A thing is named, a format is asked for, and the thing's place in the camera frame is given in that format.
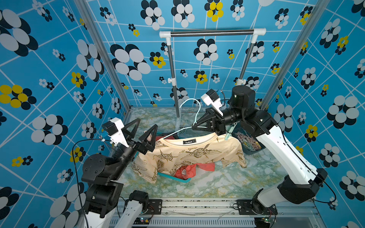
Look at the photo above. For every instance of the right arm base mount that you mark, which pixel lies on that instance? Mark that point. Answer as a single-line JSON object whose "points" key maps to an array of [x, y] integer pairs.
{"points": [[249, 207]]}

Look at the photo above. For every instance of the dark grey clothespin tray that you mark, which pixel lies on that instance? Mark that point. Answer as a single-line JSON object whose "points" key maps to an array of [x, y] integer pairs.
{"points": [[244, 149]]}

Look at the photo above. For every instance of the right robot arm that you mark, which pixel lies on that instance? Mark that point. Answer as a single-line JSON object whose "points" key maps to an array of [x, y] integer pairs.
{"points": [[303, 180]]}

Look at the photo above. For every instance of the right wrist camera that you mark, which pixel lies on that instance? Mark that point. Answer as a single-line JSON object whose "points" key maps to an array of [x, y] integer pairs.
{"points": [[211, 98]]}

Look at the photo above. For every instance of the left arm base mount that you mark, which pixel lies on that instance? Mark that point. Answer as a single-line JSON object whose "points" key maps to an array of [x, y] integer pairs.
{"points": [[154, 207]]}

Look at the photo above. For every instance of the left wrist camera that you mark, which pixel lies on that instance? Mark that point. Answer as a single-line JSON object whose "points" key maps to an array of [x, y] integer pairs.
{"points": [[114, 131]]}

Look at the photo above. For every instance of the beige compass print t-shirt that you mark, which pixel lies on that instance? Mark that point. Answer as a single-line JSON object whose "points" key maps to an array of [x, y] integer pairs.
{"points": [[170, 155]]}

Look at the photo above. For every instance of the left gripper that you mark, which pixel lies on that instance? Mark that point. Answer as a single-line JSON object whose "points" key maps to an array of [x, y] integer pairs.
{"points": [[141, 147]]}

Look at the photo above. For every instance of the mint green wire hanger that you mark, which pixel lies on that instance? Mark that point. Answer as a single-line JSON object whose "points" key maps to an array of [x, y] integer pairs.
{"points": [[181, 123]]}

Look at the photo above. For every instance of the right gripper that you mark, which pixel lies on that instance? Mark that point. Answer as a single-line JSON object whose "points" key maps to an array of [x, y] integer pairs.
{"points": [[220, 128]]}

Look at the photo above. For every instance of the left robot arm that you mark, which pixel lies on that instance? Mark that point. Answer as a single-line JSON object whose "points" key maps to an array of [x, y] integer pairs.
{"points": [[102, 173]]}

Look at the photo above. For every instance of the red garment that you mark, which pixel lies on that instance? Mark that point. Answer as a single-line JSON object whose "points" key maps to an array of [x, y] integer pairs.
{"points": [[189, 171]]}

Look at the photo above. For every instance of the pile of coloured clothespins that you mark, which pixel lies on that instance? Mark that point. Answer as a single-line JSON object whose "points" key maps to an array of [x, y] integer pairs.
{"points": [[248, 142]]}

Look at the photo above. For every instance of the teal laundry basket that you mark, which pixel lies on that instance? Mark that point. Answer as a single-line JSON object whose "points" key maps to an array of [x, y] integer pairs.
{"points": [[174, 178]]}

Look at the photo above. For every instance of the metal clothes rack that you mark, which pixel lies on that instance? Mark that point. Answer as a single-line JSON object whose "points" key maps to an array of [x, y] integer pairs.
{"points": [[207, 51]]}

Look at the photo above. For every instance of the mint green clothespin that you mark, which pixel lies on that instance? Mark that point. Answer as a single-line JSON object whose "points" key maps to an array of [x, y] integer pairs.
{"points": [[229, 132]]}

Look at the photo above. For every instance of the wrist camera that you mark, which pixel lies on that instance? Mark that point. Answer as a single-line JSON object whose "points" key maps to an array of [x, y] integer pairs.
{"points": [[114, 131], [211, 98]]}

